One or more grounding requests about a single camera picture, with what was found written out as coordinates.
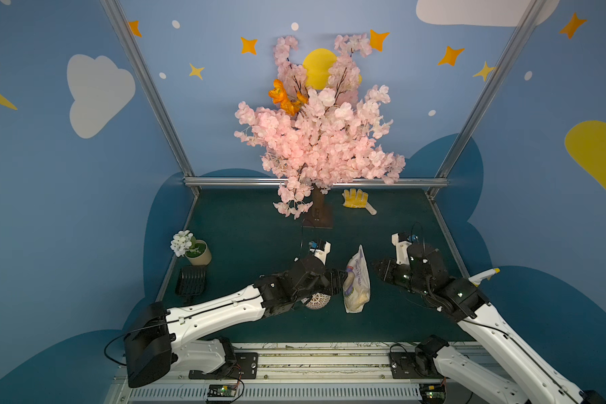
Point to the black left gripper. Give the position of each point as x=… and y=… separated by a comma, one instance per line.
x=331, y=280

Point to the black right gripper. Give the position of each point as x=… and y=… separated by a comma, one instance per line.
x=389, y=271

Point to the white purple oats bag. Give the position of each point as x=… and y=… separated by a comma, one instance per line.
x=356, y=287

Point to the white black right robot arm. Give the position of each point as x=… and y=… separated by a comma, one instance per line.
x=530, y=378

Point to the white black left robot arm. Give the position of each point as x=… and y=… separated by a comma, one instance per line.
x=169, y=339

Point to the yellow hand-shaped toy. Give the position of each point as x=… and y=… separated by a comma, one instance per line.
x=357, y=199

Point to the yellow green spray bottle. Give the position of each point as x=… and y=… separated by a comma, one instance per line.
x=477, y=279

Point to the right green circuit board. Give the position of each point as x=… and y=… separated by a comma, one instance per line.
x=432, y=394

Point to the green circuit board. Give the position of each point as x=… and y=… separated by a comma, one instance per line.
x=222, y=392
x=432, y=394

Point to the black plastic scoop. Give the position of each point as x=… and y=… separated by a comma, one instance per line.
x=191, y=281

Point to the pink blossom artificial tree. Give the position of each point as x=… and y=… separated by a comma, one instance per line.
x=314, y=139

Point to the beige flower pot white flowers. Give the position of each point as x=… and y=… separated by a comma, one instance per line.
x=185, y=244

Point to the left green circuit board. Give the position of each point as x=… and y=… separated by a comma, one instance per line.
x=222, y=392

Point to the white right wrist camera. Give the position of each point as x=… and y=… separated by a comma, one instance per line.
x=402, y=241

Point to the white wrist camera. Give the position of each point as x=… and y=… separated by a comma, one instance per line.
x=320, y=250
x=402, y=241

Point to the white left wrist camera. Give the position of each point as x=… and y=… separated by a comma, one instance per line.
x=320, y=250

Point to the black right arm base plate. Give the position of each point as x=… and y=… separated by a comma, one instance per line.
x=409, y=365

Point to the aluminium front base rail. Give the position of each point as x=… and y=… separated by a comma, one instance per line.
x=310, y=373

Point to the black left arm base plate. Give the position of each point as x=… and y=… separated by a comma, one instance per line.
x=245, y=367

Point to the aluminium left frame post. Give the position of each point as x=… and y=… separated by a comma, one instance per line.
x=117, y=19

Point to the aluminium frame post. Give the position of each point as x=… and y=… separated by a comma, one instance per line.
x=511, y=52
x=117, y=19

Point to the aluminium right frame post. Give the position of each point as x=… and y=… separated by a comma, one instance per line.
x=511, y=52

